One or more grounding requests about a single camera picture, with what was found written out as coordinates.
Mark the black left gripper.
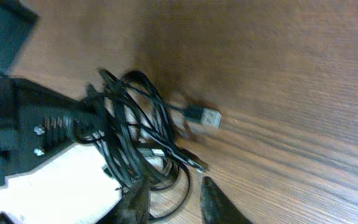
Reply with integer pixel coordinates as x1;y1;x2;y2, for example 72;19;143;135
0;78;104;186

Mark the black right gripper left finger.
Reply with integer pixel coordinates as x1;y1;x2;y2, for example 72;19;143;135
98;179;151;224

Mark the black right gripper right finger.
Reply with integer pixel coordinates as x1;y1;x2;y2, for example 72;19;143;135
200;176;252;224

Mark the black cable bundle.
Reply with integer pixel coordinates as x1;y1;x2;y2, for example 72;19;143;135
85;68;223;222

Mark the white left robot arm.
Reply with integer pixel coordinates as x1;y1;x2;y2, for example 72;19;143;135
0;73;117;223

